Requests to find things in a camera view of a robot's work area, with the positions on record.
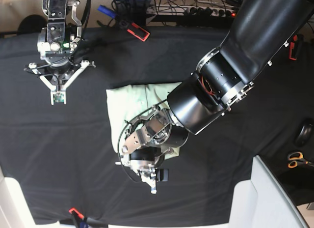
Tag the white chair right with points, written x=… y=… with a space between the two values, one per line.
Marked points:
x=261 y=202

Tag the white power strip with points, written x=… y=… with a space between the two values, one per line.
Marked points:
x=180 y=10

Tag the white chair left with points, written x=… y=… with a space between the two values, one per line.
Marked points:
x=14 y=211

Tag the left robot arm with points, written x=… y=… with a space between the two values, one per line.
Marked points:
x=222 y=77

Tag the light green T-shirt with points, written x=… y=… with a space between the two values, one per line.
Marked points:
x=125 y=103

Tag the red and black clamp right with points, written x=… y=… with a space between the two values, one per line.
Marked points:
x=296 y=44

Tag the black table cloth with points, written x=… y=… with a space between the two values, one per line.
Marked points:
x=62 y=155

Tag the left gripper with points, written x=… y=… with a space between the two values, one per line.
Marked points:
x=146 y=160

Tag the blue handle clamp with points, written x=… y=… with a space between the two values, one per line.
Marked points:
x=107 y=11

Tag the red clamp bottom edge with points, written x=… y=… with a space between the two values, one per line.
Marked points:
x=80 y=221

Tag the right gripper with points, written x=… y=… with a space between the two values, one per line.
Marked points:
x=59 y=75

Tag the white chair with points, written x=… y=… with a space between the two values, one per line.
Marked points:
x=14 y=211
x=261 y=202

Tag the black tape roll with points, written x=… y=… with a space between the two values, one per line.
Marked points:
x=304 y=135

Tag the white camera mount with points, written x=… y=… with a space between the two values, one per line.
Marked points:
x=145 y=170
x=58 y=92

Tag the orange handled scissors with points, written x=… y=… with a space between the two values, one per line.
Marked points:
x=297 y=159

